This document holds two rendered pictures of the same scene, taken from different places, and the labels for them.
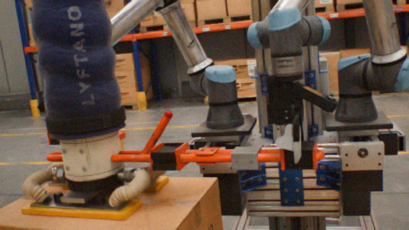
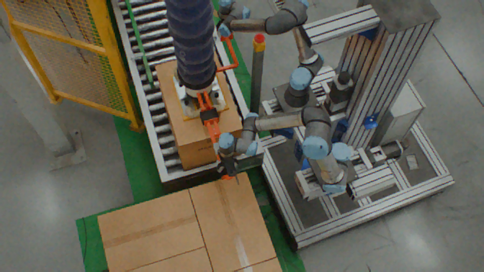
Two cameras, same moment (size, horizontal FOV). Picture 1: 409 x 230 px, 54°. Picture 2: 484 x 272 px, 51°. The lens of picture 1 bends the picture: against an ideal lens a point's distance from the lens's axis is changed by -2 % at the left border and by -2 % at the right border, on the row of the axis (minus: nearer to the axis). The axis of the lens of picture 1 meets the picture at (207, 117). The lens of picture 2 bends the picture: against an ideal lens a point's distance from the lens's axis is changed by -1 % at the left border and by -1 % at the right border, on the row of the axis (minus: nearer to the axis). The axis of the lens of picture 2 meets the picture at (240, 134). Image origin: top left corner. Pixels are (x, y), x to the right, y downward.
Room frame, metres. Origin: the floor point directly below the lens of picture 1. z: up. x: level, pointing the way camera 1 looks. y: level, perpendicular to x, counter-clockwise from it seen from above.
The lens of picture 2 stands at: (0.36, -1.13, 3.70)
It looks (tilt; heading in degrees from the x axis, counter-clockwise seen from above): 63 degrees down; 52
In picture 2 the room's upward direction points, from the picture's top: 1 degrees clockwise
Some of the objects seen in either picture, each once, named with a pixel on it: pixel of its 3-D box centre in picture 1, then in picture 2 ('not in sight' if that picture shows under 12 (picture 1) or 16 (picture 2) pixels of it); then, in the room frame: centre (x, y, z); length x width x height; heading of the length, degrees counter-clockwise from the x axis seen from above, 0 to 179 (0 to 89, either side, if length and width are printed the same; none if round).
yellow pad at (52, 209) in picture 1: (79, 202); (184, 94); (1.08, 0.38, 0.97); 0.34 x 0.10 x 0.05; 71
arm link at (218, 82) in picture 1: (220, 82); (299, 80); (1.61, -0.06, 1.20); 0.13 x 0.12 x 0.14; 22
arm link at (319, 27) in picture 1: (303, 31); (246, 144); (1.07, -0.27, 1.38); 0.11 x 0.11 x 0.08; 42
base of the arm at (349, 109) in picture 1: (355, 105); not in sight; (1.48, -0.54, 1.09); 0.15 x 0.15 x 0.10
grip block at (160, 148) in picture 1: (170, 156); (209, 116); (1.09, 0.11, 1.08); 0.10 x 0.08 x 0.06; 161
